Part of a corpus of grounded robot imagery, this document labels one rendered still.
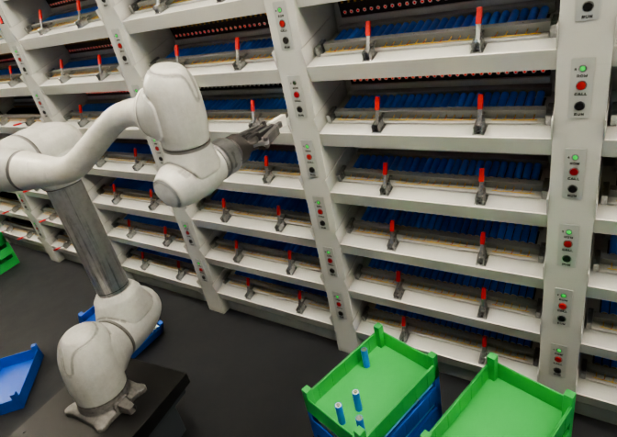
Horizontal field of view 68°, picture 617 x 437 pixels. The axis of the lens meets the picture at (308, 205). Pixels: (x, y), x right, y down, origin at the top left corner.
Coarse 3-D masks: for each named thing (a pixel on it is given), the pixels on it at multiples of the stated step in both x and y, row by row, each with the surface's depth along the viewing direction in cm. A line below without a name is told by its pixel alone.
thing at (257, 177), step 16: (256, 160) 167; (272, 160) 163; (288, 160) 160; (240, 176) 165; (256, 176) 162; (272, 176) 158; (288, 176) 155; (256, 192) 162; (272, 192) 157; (288, 192) 153; (304, 192) 149
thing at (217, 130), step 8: (256, 88) 161; (264, 88) 159; (272, 88) 157; (280, 88) 155; (288, 120) 137; (208, 128) 160; (216, 128) 158; (224, 128) 156; (232, 128) 154; (240, 128) 152; (248, 128) 150; (288, 128) 142; (216, 136) 158; (224, 136) 156; (280, 136) 142; (288, 136) 141; (288, 144) 143
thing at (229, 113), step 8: (208, 112) 163; (216, 112) 161; (224, 112) 159; (232, 112) 157; (240, 112) 155; (248, 112) 153; (256, 112) 151; (264, 112) 149; (272, 112) 148; (280, 112) 146
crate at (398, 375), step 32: (352, 352) 127; (384, 352) 132; (416, 352) 124; (320, 384) 121; (352, 384) 124; (384, 384) 122; (416, 384) 114; (320, 416) 114; (352, 416) 115; (384, 416) 108
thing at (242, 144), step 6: (228, 138) 109; (234, 138) 109; (240, 138) 109; (252, 138) 114; (240, 144) 108; (246, 144) 110; (252, 144) 111; (240, 150) 108; (246, 150) 110; (252, 150) 112; (246, 156) 110
